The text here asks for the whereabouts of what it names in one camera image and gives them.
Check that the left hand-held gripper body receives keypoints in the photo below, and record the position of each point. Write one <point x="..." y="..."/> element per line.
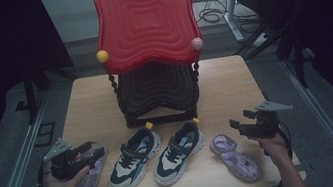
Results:
<point x="64" y="163"/>

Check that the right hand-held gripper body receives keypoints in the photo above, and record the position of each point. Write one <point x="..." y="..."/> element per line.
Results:
<point x="262" y="127"/>

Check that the purple child sandal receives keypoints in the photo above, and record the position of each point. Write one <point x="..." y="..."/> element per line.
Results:
<point x="237" y="159"/>
<point x="92" y="179"/>

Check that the navy and white child sneaker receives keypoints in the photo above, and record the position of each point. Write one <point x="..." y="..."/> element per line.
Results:
<point x="177" y="154"/>
<point x="131" y="163"/>

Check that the red and black shoe rack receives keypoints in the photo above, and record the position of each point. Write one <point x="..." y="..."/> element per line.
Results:
<point x="146" y="22"/>

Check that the person's right hand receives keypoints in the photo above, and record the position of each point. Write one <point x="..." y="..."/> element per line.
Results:
<point x="274" y="149"/>

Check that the black metal stand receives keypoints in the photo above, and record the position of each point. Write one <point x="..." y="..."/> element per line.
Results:
<point x="299" y="59"/>
<point x="30" y="94"/>

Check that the white power strip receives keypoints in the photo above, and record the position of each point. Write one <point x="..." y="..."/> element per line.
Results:
<point x="262" y="39"/>

